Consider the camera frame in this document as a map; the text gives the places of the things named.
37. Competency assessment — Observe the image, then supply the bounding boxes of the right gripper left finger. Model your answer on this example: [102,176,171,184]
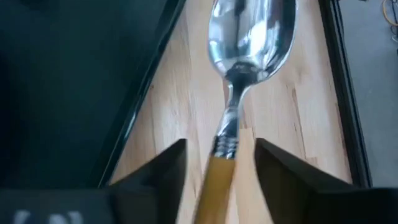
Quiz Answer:
[105,138,188,224]

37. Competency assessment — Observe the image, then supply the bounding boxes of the dark green plastic tray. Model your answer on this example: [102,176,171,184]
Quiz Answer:
[0,0,187,190]

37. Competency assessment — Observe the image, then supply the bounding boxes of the spoon with yellow handle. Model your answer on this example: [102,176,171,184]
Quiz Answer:
[192,0,299,224]

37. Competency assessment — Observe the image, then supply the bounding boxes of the yellow cable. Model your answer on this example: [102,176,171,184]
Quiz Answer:
[381,0,398,27]

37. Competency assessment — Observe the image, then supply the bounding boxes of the black aluminium table frame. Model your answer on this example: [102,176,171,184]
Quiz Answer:
[318,0,373,189]

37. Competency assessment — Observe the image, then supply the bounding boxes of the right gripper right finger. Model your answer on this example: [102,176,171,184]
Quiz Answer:
[254,138,398,224]

